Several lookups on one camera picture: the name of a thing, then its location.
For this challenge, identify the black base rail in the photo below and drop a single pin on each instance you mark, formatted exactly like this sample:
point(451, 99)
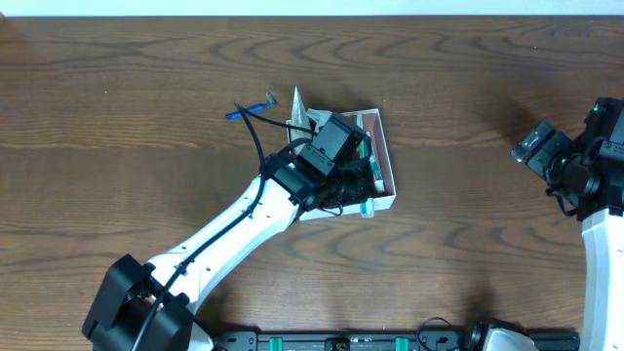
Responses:
point(428, 339)

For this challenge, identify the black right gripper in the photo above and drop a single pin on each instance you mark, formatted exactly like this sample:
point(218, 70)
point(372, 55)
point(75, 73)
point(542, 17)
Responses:
point(531, 143)

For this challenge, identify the white box with pink interior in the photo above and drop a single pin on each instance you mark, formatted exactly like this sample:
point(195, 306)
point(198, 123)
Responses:
point(381, 201)

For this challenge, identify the white Pantene tube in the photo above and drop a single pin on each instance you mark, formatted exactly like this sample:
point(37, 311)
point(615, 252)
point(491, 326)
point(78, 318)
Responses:
point(301, 127)

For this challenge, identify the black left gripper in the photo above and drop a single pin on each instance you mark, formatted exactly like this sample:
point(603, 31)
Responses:
point(355, 177)

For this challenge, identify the blue disposable razor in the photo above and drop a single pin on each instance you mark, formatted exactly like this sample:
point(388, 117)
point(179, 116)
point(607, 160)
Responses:
point(253, 108)

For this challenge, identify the clear and blue pump bottle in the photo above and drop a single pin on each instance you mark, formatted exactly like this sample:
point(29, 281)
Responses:
point(318, 117)

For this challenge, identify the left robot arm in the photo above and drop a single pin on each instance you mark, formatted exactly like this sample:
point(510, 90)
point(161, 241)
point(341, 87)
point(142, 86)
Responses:
point(152, 305)

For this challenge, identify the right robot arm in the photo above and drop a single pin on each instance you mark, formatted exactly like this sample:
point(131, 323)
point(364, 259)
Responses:
point(585, 176)

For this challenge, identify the green and white toothbrush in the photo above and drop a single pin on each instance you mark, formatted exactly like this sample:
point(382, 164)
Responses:
point(367, 207)

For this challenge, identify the green and red toothpaste tube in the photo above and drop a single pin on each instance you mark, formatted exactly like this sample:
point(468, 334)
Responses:
point(378, 180)

